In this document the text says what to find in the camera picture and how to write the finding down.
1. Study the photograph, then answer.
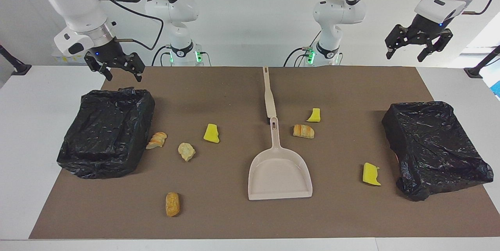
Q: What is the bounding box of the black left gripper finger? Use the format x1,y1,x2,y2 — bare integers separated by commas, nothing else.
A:
385,24,410,60
417,28,454,63

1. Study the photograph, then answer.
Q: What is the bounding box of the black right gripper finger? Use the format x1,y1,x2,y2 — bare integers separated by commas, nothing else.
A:
123,52,146,83
84,54,114,82

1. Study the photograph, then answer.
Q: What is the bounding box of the pale striped croissant piece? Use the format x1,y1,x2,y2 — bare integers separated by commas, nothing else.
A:
146,132,168,150

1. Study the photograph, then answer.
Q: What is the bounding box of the pale bread lump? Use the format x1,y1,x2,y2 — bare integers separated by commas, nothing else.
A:
178,142,196,162

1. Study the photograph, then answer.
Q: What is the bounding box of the yellow sponge wedge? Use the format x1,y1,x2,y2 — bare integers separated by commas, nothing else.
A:
203,124,220,143

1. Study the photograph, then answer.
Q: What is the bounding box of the golden croissant chunk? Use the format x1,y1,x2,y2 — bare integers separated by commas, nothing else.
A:
293,124,315,139

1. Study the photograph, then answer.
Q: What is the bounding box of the beige hand brush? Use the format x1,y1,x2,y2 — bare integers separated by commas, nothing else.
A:
262,66,278,125

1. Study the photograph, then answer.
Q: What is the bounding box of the large yellow sponge piece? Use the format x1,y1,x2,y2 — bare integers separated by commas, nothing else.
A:
362,162,382,186

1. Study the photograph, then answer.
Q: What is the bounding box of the brown bread roll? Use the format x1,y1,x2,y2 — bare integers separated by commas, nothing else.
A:
165,192,181,217

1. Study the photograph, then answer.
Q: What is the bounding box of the beige plastic dustpan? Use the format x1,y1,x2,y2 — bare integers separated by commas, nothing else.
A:
248,117,313,201

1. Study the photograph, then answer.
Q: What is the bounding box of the black bag lined bin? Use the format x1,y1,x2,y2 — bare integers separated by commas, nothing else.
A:
57,87,155,179
382,101,494,201

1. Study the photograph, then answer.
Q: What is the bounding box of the white cardboard box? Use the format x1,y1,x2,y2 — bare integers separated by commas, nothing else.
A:
52,50,94,64

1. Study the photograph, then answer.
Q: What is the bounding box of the brown table mat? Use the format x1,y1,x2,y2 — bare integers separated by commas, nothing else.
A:
29,66,500,240

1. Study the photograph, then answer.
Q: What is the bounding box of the black base cable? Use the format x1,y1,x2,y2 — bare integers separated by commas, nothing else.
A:
151,45,172,67
283,46,313,67

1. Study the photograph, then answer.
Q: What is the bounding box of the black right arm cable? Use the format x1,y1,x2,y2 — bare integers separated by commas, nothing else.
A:
89,0,164,51

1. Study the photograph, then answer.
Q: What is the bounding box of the black camera stand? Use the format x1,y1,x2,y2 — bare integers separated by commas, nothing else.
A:
464,45,500,79
0,45,32,76

